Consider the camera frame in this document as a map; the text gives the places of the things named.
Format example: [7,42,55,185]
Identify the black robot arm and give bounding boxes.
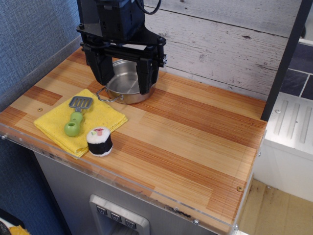
[76,0,166,94]

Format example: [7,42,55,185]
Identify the yellow folded cloth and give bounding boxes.
[34,89,127,158]

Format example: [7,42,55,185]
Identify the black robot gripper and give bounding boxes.
[85,21,167,94]

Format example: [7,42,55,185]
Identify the grey toy dispenser panel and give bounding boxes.
[89,194,150,235]

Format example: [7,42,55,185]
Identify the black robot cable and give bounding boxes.
[133,0,162,16]

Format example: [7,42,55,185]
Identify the clear acrylic table edge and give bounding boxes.
[0,122,268,233]

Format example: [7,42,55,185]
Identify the white toy sink unit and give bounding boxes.
[253,93,313,201]

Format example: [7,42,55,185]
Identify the green grey toy spatula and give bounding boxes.
[64,96,93,137]

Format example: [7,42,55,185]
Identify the yellow black object corner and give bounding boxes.
[0,218,30,235]

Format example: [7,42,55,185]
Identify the plush sushi roll toy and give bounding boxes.
[86,127,113,157]

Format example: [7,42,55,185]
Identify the small stainless steel pot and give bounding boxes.
[96,59,155,104]

